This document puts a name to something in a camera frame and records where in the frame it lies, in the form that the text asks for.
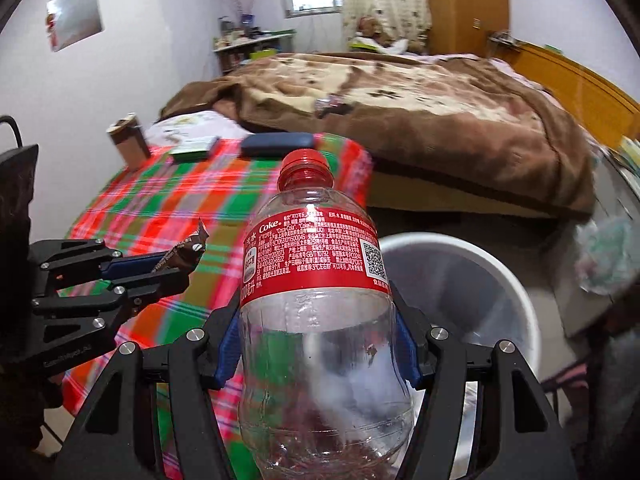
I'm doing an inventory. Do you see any plaid tablecloth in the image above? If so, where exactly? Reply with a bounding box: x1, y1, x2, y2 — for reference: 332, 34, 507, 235
65, 132, 373, 480

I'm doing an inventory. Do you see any pale green plastic bag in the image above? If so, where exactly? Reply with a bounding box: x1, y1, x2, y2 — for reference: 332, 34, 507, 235
574, 216, 640, 295

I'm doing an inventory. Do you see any brown teddy bear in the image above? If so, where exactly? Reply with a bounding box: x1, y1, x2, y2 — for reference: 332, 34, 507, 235
356, 16, 396, 48

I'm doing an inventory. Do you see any red hanging ornament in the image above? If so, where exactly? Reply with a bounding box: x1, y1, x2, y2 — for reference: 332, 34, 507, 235
45, 10, 60, 51

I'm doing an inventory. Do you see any cluttered shelf unit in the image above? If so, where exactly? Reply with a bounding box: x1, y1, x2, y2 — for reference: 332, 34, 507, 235
212, 30, 296, 73

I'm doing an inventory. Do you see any pink and brown thermos mug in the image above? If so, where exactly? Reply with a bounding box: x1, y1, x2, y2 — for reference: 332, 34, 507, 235
106, 112, 151, 168

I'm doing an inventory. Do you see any silver wall sheet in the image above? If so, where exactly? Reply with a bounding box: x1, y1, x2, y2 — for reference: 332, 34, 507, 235
46, 0, 106, 53

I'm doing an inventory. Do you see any pink stool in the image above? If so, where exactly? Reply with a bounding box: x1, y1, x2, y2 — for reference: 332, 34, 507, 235
542, 362, 590, 393

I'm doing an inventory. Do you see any dried branches bouquet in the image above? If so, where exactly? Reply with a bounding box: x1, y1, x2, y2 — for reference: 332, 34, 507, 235
220, 0, 261, 26

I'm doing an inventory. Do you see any dark blue glasses case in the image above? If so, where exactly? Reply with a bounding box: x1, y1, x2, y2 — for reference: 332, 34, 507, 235
241, 131, 317, 157

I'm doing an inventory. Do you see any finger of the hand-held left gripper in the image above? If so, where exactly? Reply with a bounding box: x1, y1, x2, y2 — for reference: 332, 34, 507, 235
31, 266, 192, 321
27, 239, 168, 291

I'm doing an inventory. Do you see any grey cloth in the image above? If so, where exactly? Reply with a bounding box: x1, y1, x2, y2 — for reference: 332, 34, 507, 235
585, 300, 640, 461

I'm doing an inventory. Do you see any wooden headboard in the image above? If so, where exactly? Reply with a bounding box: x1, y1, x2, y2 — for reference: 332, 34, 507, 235
507, 40, 640, 148

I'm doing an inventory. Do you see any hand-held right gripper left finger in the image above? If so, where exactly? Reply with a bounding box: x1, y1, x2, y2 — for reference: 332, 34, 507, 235
54, 290, 246, 480

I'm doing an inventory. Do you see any white printed bed sheet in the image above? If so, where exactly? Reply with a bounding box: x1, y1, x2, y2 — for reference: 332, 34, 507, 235
150, 110, 251, 148

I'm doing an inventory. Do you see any clear plastic bottle red label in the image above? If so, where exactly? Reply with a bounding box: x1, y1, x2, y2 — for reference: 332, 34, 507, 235
237, 149, 416, 480

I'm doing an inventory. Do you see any pile of small boxes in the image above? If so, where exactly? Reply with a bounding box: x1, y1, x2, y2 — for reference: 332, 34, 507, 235
617, 135, 640, 171

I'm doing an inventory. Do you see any green and white box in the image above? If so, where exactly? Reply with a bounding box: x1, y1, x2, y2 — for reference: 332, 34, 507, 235
167, 136, 221, 162

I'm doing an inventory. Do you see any small floral cloth item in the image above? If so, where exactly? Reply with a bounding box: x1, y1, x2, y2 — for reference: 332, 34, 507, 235
315, 94, 353, 118

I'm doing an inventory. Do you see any brown snack wrapper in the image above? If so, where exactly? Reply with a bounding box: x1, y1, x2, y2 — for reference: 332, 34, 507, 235
150, 217, 210, 276

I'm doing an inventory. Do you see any brown patterned blanket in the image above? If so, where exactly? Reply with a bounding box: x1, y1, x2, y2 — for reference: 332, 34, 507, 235
159, 51, 598, 221

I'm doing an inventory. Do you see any wooden wardrobe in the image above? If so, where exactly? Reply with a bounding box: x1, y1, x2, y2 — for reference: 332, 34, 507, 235
422, 0, 511, 56

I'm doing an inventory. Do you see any pink bed sheet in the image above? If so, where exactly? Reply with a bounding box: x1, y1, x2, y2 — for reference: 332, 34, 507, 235
487, 55, 546, 88

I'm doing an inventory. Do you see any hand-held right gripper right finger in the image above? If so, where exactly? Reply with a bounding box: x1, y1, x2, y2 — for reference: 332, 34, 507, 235
387, 280, 573, 480

